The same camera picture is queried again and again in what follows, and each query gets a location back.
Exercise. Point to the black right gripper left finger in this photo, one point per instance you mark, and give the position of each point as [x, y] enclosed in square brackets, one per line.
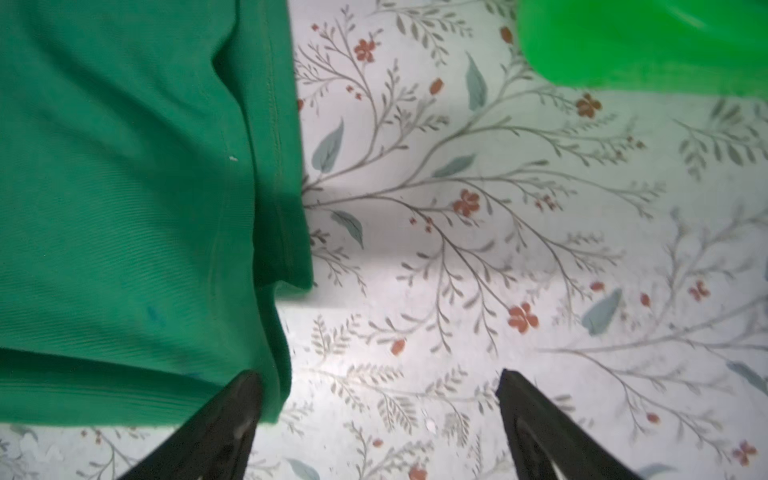
[215, 443]

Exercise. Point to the bright green plastic basket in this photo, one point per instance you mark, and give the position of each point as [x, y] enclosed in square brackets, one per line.
[692, 47]

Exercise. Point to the green tank top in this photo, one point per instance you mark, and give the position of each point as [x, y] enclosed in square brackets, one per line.
[151, 166]

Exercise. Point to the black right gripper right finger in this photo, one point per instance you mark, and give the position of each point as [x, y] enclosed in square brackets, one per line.
[545, 442]

